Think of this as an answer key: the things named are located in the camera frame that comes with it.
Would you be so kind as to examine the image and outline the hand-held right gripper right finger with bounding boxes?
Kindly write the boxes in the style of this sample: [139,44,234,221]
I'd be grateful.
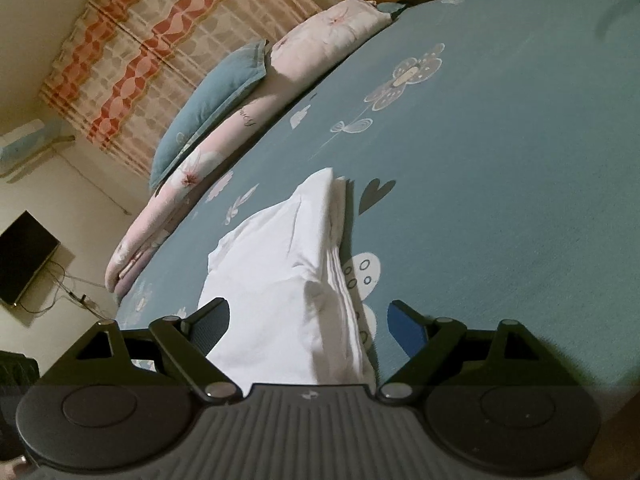
[376,300,561,402]

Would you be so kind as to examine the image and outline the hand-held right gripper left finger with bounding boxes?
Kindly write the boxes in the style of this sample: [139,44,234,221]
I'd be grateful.
[60,297,246,402]

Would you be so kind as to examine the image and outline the white long-sleeve shirt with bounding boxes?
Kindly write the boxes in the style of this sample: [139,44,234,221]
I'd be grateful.
[197,167,377,386]

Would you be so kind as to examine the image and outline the bed with teal printed sheet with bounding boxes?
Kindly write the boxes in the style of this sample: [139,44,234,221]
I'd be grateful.
[115,0,640,411]

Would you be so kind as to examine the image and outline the person's black jacket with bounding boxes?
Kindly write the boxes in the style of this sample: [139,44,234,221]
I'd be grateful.
[0,351,41,461]

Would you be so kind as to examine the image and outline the teal pillow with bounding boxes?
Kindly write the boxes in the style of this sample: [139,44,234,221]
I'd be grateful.
[150,39,268,191]

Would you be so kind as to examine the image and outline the orange patterned curtain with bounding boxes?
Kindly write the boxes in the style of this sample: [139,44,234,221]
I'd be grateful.
[40,0,346,178]

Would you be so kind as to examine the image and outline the pink floral folded quilt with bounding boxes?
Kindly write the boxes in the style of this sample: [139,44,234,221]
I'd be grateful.
[104,0,393,293]

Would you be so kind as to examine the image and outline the television cables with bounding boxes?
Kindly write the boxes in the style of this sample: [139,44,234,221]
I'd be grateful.
[15,260,101,317]

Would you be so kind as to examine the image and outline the thin wall cord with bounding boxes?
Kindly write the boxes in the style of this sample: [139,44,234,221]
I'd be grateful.
[60,152,133,217]

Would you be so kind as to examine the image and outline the black wall television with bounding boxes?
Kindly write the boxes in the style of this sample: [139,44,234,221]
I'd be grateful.
[0,211,62,308]

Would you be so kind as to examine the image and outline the wall air conditioner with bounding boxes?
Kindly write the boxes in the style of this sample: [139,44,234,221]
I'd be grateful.
[0,119,76,177]

